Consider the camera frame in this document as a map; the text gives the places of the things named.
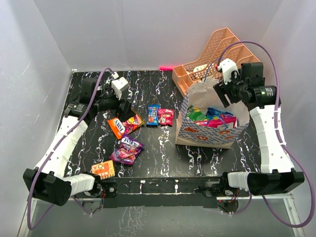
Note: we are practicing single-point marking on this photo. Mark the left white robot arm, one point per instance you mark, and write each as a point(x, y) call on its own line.
point(46, 181)

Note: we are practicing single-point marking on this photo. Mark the pink marker pen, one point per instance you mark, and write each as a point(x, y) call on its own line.
point(165, 68)

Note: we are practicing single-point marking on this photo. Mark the small orange snack pack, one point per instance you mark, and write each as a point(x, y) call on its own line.
point(105, 169)

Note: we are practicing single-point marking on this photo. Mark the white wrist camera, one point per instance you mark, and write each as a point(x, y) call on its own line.
point(120, 86)
point(229, 70)

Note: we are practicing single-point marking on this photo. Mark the magenta snack bag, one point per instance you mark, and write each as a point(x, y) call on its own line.
point(226, 123)

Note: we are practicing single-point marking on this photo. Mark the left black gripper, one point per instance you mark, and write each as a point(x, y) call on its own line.
point(127, 112)

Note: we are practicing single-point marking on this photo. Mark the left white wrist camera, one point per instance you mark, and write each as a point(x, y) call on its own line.
point(120, 86)

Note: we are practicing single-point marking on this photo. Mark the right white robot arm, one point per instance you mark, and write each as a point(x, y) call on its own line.
point(277, 173)

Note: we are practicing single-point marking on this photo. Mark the black front mounting rail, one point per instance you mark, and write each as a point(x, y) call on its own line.
point(165, 191)

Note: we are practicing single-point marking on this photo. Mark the purple Fox's berries candy bag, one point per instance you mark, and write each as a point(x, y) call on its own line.
point(128, 151)

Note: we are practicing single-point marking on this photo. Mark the blue checkered paper bag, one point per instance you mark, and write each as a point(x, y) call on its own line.
point(202, 96)

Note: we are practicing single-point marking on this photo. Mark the peach plastic desk organizer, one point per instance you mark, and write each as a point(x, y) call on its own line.
point(205, 66)

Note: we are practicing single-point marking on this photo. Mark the small red candy packet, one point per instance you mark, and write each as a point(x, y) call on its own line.
point(165, 116)

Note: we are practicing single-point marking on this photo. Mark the blue M&M's packet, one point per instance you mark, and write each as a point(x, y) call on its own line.
point(153, 115)

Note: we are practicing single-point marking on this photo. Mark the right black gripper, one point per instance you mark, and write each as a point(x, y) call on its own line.
point(222, 90)

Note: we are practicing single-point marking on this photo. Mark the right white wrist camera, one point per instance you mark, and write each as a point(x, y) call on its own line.
point(229, 70)

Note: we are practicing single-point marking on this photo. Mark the blue snack bag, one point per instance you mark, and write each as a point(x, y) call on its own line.
point(213, 113)

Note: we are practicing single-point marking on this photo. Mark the green Fox's candy bag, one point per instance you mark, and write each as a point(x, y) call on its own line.
point(195, 114)

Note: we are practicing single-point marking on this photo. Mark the orange Fox's fruits candy bag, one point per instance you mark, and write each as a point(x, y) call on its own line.
point(120, 128)

